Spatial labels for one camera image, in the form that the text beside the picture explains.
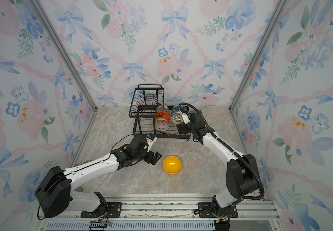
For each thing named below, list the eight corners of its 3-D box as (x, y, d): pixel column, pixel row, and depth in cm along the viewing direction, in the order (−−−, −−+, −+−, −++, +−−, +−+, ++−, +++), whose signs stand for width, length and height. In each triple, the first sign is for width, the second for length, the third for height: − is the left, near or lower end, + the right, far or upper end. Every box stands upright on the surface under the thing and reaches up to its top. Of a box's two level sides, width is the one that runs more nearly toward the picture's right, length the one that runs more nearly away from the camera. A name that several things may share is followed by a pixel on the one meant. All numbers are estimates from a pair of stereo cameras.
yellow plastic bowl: (162, 175, 88) (162, 172, 83) (163, 159, 94) (163, 155, 90) (180, 175, 88) (181, 172, 83) (180, 159, 94) (180, 155, 90)
